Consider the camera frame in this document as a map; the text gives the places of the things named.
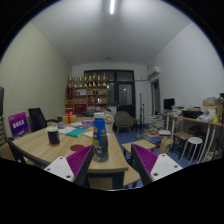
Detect black mug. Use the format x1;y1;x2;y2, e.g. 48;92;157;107
46;128;61;146

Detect black office chair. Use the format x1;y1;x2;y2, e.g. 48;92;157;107
27;107;60;133

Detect yellow paper envelope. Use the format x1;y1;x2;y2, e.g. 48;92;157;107
83;129;95;139

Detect dark suitcase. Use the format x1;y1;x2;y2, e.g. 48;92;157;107
0;86;5;118

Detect wooden shelf unit with trophies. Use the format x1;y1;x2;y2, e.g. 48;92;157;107
64;73;109;116

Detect black framed glass door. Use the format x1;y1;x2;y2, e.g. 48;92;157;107
83;69;137;118

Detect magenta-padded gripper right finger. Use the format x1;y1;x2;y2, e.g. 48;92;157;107
129;143;184;186

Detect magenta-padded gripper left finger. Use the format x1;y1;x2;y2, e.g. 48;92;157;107
43;144;96;188

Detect brown wooden stool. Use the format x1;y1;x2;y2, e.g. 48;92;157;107
172;130;195;155

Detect grey armchair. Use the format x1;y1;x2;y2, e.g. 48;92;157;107
113;110;136;135

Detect low light wooden table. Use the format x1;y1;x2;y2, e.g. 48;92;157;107
120;139;157;158

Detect flat round red coaster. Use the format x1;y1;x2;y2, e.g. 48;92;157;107
69;143;86;152

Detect white paper booklet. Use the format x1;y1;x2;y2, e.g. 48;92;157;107
58;125;77;135

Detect yellow gift box red ribbon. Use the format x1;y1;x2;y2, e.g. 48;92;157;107
61;111;78;125

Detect brown paper bag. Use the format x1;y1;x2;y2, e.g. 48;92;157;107
158;136;175;155

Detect pink flowers in white pot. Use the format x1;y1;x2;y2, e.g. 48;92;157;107
104;111;115;134

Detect blue drink bottle white cap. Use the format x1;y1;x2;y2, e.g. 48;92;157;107
92;112;110;163

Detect black computer monitor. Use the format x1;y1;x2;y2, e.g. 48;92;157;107
163;97;176;111

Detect purple sign board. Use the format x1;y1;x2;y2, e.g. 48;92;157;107
8;111;30;138

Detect white wall air conditioner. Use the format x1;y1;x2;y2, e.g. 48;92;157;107
146;65;161;79

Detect white round stool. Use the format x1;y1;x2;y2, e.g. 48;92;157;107
179;136;204;164

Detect pile of books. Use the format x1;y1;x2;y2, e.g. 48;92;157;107
143;114;166;144

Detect teal book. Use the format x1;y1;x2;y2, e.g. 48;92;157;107
65;128;88;138

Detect black tripod stand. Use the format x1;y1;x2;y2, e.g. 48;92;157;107
138;93;148;130

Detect ceiling tube light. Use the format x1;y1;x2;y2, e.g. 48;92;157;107
109;0;117;15

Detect long wooden side desk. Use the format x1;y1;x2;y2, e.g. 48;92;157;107
164;113;224;164

